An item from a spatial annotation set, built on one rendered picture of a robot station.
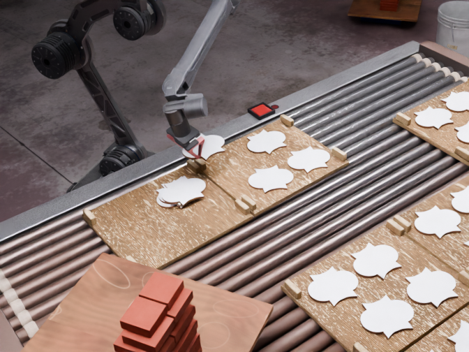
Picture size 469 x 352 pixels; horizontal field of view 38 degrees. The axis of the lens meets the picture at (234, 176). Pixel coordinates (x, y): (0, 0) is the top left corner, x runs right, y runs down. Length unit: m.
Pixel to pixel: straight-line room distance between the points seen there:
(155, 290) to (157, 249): 0.63
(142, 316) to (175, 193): 0.87
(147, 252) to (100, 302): 0.31
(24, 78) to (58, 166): 1.12
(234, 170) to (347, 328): 0.73
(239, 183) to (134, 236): 0.40
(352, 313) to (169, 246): 0.57
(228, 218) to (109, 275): 0.45
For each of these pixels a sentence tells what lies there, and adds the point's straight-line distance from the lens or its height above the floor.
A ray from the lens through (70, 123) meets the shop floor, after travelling 4.40.
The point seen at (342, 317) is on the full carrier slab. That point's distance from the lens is 1.84.
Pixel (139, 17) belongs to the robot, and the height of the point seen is 1.17.
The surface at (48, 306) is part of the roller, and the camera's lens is 1.98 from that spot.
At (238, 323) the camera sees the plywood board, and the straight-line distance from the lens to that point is 1.68.
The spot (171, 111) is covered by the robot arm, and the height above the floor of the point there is 1.24.
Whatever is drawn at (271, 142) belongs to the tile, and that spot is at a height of 0.94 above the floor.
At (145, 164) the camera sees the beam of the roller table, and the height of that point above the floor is 0.91.
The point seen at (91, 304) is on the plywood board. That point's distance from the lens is 1.78.
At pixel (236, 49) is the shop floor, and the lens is 5.00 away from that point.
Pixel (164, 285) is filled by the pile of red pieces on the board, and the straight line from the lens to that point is 1.41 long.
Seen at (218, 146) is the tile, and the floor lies 1.05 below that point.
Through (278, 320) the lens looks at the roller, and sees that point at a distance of 1.85.
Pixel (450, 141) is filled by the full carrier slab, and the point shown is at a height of 0.94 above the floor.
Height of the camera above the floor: 2.34
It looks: 38 degrees down
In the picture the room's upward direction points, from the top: 3 degrees counter-clockwise
